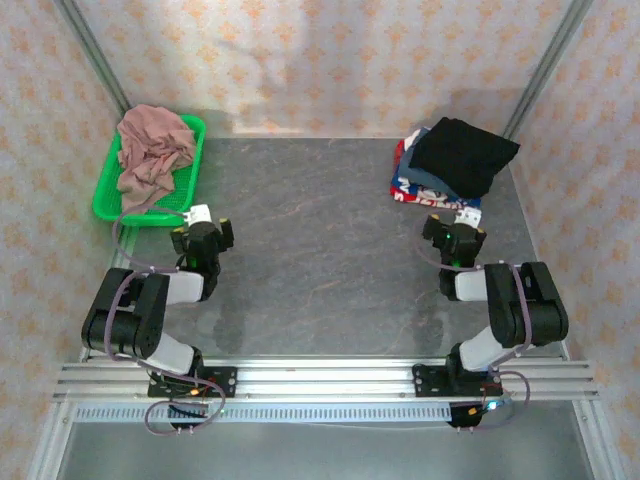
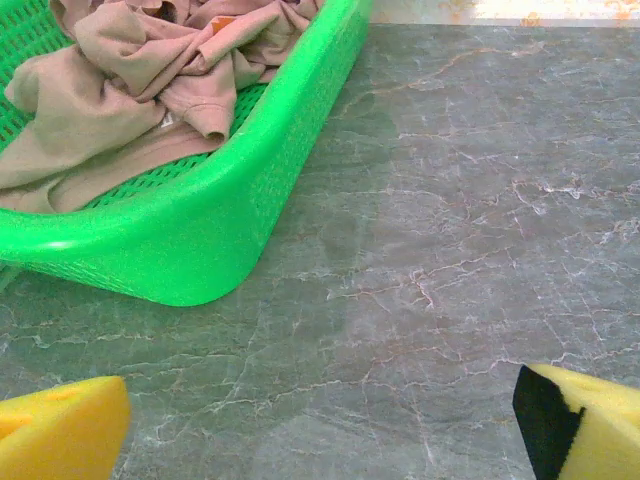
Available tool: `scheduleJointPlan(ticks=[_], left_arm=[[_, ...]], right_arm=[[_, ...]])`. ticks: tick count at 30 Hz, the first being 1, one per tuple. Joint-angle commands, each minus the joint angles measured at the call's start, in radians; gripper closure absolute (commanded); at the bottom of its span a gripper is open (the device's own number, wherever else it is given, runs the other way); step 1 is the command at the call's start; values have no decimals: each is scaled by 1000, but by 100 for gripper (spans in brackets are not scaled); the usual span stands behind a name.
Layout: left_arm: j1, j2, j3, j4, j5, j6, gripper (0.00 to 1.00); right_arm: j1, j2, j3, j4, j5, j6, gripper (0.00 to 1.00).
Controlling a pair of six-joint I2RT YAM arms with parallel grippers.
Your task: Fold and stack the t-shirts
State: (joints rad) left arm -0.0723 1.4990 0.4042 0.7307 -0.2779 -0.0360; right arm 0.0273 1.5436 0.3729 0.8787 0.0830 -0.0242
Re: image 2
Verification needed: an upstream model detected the pink t-shirt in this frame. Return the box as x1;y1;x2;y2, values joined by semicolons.
0;0;326;214

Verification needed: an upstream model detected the green plastic basket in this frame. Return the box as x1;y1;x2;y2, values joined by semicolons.
0;0;375;307

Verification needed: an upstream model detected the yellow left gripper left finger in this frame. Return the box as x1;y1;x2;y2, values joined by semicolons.
0;375;132;480

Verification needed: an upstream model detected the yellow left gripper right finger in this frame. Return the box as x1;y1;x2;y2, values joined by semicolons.
512;363;640;480

